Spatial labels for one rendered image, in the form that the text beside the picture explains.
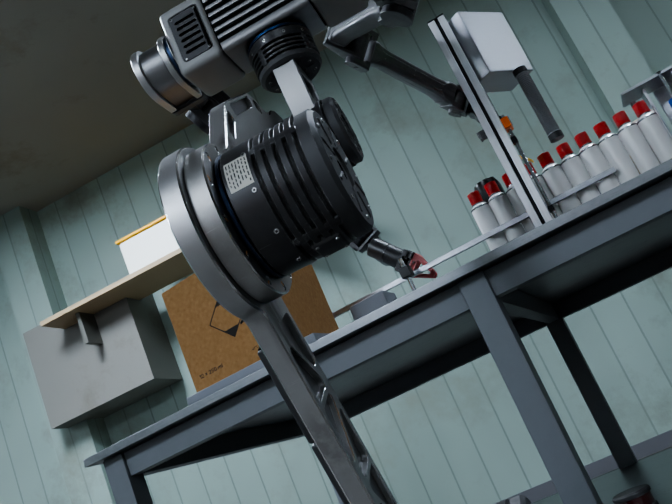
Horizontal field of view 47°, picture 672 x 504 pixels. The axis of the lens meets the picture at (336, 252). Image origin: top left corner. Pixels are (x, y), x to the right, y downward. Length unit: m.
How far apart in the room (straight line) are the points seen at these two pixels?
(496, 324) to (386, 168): 3.73
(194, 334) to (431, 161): 3.53
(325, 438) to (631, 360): 4.00
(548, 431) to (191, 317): 0.86
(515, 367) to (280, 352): 0.71
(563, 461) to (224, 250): 0.91
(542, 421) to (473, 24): 1.01
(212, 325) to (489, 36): 1.01
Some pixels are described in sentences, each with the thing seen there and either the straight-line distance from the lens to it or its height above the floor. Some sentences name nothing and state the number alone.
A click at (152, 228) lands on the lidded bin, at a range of 5.09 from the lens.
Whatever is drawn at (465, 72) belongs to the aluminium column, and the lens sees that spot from 2.02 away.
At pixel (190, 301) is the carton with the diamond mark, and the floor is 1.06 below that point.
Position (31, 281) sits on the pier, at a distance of 6.08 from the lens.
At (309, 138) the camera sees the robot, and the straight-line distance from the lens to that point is 0.91.
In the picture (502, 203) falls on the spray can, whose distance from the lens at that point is 2.04.
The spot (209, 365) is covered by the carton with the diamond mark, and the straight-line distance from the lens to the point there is 1.85.
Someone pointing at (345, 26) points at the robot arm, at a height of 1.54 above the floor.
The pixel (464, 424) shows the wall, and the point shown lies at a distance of 4.97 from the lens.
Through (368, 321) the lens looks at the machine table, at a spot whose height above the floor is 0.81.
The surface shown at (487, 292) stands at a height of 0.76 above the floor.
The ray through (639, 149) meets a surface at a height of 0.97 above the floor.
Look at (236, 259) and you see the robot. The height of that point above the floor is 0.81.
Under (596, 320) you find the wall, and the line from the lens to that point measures 4.94.
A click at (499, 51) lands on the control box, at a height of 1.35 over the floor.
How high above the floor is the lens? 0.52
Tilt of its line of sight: 16 degrees up
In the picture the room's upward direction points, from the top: 24 degrees counter-clockwise
